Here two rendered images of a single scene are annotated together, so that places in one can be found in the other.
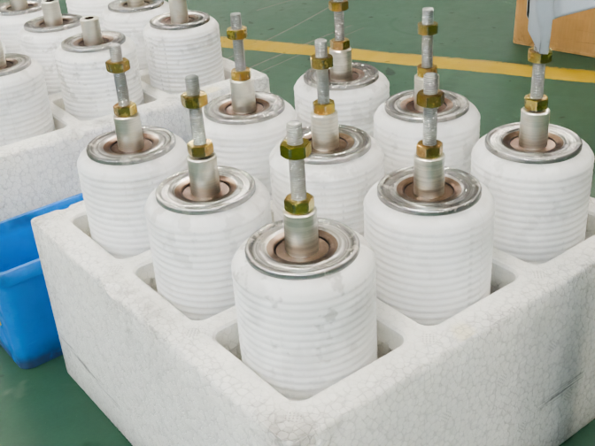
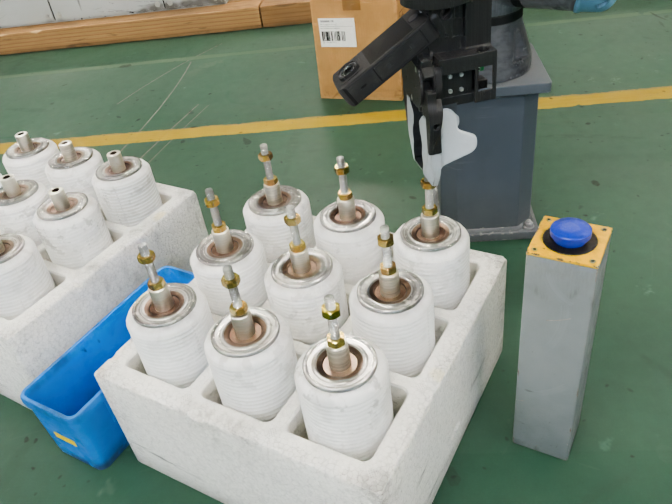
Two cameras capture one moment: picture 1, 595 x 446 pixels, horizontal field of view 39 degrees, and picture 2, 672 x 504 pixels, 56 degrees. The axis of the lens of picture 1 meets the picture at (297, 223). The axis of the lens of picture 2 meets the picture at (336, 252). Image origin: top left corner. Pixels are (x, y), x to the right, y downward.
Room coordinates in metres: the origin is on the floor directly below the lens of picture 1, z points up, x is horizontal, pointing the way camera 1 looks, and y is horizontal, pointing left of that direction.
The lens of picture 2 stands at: (0.06, 0.13, 0.72)
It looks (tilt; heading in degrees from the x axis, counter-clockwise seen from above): 37 degrees down; 340
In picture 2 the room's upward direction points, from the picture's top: 9 degrees counter-clockwise
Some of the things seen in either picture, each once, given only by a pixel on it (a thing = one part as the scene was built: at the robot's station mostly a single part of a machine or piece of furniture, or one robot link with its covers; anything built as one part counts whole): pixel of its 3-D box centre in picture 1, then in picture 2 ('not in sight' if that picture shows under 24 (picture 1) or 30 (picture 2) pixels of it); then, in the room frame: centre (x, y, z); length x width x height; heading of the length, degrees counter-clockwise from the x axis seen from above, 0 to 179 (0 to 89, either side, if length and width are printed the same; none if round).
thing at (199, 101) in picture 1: (194, 99); (230, 280); (0.58, 0.07, 0.32); 0.02 x 0.02 x 0.01; 84
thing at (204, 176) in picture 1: (204, 174); (243, 323); (0.58, 0.07, 0.26); 0.02 x 0.02 x 0.03
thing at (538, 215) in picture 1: (524, 241); (432, 288); (0.62, -0.19, 0.16); 0.10 x 0.10 x 0.18
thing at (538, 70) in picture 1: (537, 80); (429, 197); (0.62, -0.19, 0.30); 0.01 x 0.01 x 0.08
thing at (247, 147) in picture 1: (252, 196); (239, 300); (0.74, 0.04, 0.16); 0.10 x 0.10 x 0.18
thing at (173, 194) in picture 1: (205, 190); (245, 332); (0.58, 0.07, 0.25); 0.08 x 0.08 x 0.01
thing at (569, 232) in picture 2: not in sight; (570, 235); (0.46, -0.26, 0.32); 0.04 x 0.04 x 0.02
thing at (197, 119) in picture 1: (197, 126); (235, 295); (0.58, 0.07, 0.30); 0.01 x 0.01 x 0.08
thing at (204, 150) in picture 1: (200, 148); (238, 308); (0.58, 0.07, 0.29); 0.02 x 0.02 x 0.01; 84
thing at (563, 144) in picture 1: (532, 143); (430, 233); (0.62, -0.19, 0.25); 0.08 x 0.08 x 0.01
